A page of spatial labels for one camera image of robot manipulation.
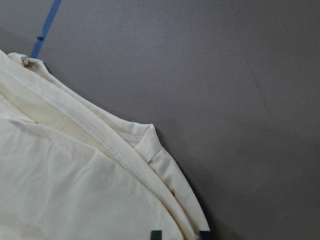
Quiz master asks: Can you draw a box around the cream long-sleeve graphic shirt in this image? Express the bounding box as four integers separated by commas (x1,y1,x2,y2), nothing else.
0,52,211,240

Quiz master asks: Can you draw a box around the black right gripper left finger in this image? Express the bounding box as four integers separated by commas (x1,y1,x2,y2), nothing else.
150,230,162,240

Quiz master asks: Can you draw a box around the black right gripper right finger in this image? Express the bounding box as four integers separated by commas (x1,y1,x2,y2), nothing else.
199,230,212,240

